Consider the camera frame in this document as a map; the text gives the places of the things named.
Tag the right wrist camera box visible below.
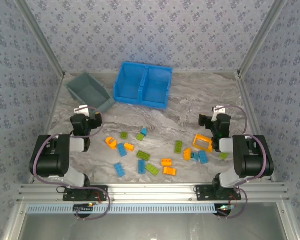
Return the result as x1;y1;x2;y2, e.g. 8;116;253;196
212;105;226;121

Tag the aluminium frame post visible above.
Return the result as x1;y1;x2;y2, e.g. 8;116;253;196
1;201;29;240
276;201;300;240
14;0;66;77
237;0;289;76

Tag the aluminium side rail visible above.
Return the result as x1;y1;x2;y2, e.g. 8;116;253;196
236;72;276;183
28;73;67;185

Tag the light blue slotted cable tray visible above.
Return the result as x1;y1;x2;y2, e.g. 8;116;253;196
26;203;219;215

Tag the grey metal base panel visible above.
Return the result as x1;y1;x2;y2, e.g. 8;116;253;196
14;212;292;240

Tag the orange round lego piece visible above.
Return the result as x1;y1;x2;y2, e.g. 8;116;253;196
105;136;118;150

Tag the blue two-by-four lego brick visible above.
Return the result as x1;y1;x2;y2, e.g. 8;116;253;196
114;162;126;178
117;143;128;158
137;159;146;175

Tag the small controller board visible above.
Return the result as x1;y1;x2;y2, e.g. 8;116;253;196
214;203;233;216
73;202;95;214

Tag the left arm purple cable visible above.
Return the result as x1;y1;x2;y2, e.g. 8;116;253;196
30;106;111;221

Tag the aluminium front rail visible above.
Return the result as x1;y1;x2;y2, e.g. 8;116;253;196
16;182;290;203

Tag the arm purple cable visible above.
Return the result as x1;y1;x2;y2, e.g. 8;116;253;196
30;106;111;221
218;104;275;220

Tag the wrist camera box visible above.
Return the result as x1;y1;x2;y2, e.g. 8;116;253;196
212;105;226;121
74;104;90;118

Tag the orange lego window frame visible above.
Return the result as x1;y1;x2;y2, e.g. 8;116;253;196
192;133;214;153

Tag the aluminium lower frame post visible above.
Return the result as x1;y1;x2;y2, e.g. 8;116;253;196
1;201;29;240
276;201;300;240

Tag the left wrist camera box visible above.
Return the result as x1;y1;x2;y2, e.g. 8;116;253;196
74;104;90;118

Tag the blue plastic bin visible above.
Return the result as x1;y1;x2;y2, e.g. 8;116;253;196
113;61;148;104
139;65;174;110

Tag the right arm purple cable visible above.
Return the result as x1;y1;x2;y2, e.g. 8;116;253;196
218;104;275;220

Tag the grey plastic bin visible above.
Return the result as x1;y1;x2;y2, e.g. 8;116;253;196
64;71;116;113

